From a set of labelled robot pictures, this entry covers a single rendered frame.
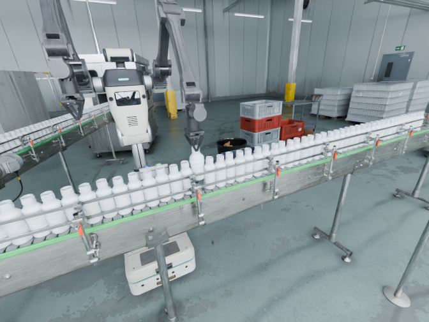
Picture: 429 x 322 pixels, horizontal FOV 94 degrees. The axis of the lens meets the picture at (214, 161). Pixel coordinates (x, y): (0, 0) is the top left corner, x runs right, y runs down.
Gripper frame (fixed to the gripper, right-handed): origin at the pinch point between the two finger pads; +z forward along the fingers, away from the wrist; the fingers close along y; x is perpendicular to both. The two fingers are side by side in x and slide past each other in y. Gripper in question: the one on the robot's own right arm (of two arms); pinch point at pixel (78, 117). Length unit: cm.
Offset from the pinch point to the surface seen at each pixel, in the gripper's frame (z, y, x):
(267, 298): 139, 26, 87
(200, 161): 23, 18, 45
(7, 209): 25.6, 17.3, -25.0
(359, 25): -200, -563, 1059
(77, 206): 28.8, 21.0, -5.3
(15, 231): 33.8, 18.6, -25.3
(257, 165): 32, 18, 78
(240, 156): 25, 18, 67
